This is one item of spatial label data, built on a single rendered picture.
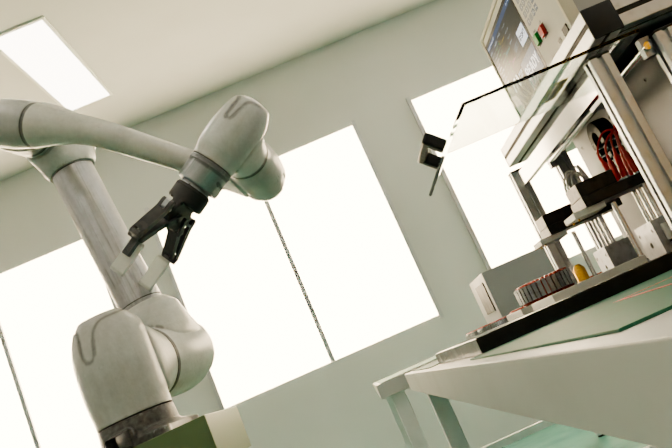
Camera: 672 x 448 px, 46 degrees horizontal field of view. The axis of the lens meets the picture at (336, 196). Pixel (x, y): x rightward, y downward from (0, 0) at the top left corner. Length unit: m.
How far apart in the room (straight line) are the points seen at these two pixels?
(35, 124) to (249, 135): 0.49
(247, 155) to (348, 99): 4.78
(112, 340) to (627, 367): 1.33
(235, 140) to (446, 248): 4.61
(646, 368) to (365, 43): 6.21
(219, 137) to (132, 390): 0.51
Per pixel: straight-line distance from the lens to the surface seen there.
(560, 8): 1.30
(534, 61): 1.49
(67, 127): 1.78
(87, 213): 1.91
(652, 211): 1.34
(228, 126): 1.56
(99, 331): 1.64
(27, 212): 6.64
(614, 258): 1.53
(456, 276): 6.05
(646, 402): 0.38
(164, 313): 1.80
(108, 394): 1.62
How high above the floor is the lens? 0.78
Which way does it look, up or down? 13 degrees up
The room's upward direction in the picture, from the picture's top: 24 degrees counter-clockwise
